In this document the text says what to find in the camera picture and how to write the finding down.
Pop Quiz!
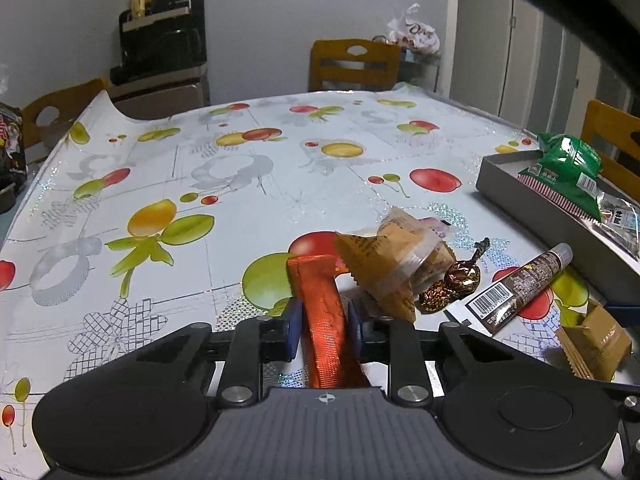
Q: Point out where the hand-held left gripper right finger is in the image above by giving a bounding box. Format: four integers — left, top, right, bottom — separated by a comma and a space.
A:
347, 300, 517, 406

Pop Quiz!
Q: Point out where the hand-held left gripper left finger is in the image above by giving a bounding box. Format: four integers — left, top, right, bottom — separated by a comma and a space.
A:
135, 297, 305, 406

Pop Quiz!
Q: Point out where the orange-red foil bar packet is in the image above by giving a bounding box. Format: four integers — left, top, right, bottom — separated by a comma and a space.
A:
286, 255, 371, 390

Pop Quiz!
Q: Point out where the yellow-brown pastry packet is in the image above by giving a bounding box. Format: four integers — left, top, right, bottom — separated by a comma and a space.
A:
332, 207, 453, 323

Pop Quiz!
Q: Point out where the gold-brown snack packet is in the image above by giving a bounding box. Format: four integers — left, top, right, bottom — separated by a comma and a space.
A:
555, 302, 633, 381

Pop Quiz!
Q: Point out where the brown tube packet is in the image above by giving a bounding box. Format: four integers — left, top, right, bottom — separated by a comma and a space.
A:
445, 242, 575, 337

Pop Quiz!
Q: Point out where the clear nut packet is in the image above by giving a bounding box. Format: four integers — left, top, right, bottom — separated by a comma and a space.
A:
597, 192, 640, 261

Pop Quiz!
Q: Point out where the grey cardboard box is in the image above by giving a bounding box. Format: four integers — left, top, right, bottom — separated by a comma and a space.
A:
475, 150, 640, 311

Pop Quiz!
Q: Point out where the green snack bag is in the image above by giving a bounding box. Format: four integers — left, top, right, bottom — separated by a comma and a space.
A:
517, 132, 603, 223

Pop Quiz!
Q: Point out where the gold speckled foil candy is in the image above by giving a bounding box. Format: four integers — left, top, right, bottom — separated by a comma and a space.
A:
417, 282, 458, 315

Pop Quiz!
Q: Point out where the brown foil chocolate candy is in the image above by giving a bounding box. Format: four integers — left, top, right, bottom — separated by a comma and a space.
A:
445, 237, 492, 297

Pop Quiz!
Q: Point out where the fruit print tablecloth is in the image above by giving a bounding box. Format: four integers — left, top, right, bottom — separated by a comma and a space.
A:
0, 82, 640, 471

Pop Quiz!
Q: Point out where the wooden chair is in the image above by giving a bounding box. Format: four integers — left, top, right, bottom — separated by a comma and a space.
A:
580, 100, 640, 203
20, 77, 110, 161
307, 38, 402, 93

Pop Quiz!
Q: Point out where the metal shelf rack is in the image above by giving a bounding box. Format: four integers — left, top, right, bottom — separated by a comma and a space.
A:
400, 52, 441, 93

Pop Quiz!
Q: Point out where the black shelf with items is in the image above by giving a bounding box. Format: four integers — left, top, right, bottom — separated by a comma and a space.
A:
109, 0, 211, 121

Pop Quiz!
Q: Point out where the white plastic bag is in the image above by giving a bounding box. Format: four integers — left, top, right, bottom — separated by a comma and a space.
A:
387, 4, 442, 56

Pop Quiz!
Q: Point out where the white door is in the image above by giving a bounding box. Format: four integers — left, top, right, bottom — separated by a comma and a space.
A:
565, 25, 631, 133
452, 0, 546, 121

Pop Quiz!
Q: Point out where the dark printed snack bag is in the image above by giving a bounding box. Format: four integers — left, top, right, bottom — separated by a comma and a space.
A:
0, 102, 28, 186

